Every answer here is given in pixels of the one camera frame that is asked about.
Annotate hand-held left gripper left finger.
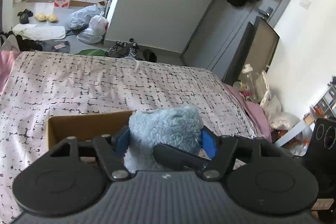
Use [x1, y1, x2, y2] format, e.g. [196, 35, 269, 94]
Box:
[49, 126, 132, 180]

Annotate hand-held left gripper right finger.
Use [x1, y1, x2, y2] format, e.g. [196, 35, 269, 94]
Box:
[153, 128, 282, 180]

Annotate blue fluffy plush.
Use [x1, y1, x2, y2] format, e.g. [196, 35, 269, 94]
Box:
[123, 106, 204, 172]

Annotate brown cardboard box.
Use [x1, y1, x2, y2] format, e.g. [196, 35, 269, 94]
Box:
[47, 110, 133, 152]

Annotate pink bed sheet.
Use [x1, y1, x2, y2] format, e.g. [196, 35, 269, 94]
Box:
[224, 84, 272, 142]

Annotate black patterned white bedspread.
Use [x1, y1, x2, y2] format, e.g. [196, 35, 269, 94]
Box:
[0, 51, 263, 224]

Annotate clear bedside bottle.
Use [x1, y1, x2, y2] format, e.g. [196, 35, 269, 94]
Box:
[241, 64, 259, 103]

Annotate white plastic bag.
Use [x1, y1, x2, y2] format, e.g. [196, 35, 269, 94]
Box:
[259, 70, 300, 130]

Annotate white bedside table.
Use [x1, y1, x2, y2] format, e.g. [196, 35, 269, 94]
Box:
[273, 119, 315, 148]

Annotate black bag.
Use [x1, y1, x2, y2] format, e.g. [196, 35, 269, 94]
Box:
[143, 49, 158, 63]

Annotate grey sneaker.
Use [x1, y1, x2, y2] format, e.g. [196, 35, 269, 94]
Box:
[106, 41, 129, 58]
[128, 39, 141, 59]

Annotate green bag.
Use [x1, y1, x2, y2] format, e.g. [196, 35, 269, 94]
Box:
[75, 48, 108, 55]

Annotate grey door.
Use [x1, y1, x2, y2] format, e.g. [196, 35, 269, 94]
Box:
[180, 0, 279, 78]

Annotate pale translucent trash bag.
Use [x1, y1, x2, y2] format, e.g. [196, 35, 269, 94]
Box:
[76, 30, 104, 44]

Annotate dark framed brown board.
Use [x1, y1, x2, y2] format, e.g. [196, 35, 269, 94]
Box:
[223, 16, 280, 86]

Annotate black speaker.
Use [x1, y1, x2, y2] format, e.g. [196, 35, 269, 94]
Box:
[302, 116, 336, 199]

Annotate grey jeans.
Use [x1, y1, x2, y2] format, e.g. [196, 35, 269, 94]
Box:
[39, 40, 71, 54]

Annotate white trash bag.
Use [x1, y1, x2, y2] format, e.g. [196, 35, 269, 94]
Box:
[89, 12, 109, 36]

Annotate grey trash bag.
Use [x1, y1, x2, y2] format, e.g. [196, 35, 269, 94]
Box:
[65, 4, 106, 31]

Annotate black clothes pile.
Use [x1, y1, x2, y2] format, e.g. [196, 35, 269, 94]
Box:
[16, 39, 43, 53]

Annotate white floor mat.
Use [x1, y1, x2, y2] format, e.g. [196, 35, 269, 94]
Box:
[12, 24, 66, 40]

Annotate pink and white quilt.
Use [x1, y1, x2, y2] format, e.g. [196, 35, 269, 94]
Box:
[0, 50, 20, 93]

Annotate white tote bag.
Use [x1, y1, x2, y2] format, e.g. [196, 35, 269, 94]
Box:
[0, 32, 19, 52]

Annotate pack of water bottles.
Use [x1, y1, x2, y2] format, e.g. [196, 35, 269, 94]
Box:
[54, 0, 73, 9]

